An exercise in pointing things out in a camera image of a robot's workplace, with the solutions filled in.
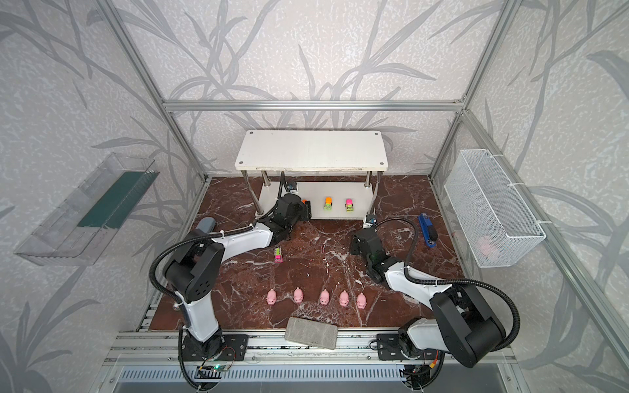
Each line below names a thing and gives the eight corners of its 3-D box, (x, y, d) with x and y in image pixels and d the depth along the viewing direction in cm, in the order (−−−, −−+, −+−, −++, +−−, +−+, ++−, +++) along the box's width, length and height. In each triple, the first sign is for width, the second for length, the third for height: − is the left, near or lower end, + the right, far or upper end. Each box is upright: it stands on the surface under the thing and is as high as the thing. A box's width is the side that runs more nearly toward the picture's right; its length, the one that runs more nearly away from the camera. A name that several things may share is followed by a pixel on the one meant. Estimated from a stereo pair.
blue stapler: (425, 247, 99) (429, 240, 94) (417, 219, 108) (420, 211, 103) (436, 247, 99) (441, 240, 94) (427, 219, 108) (431, 211, 103)
